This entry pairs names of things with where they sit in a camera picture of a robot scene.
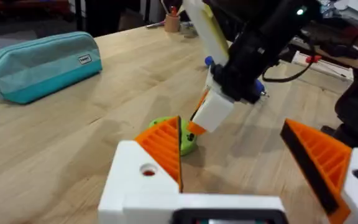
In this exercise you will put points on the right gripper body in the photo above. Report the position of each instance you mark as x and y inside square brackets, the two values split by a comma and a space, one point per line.
[253, 56]

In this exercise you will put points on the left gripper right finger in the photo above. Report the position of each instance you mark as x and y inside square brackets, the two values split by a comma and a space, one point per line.
[325, 161]

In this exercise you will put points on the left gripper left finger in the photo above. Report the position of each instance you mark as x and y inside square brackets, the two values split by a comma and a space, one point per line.
[135, 186]

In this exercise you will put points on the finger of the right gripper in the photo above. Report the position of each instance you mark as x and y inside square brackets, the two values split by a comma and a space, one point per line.
[201, 101]
[213, 112]

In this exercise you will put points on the green disc with holes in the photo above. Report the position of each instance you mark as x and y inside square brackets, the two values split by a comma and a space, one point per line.
[187, 146]

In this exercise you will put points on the upright flat wrist plate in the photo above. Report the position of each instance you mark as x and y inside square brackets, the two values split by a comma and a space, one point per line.
[207, 28]

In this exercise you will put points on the long white box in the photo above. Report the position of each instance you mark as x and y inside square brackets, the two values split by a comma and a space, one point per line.
[328, 67]

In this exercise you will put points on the wooden cup with pens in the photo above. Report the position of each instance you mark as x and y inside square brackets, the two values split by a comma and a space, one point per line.
[172, 23]

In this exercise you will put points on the pink pen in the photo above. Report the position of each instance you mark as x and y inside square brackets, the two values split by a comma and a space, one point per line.
[154, 24]

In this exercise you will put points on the heap of clutter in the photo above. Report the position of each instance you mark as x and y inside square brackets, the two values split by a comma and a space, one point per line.
[353, 15]

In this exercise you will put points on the teal soft zip bag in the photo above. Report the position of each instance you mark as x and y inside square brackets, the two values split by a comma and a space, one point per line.
[42, 68]

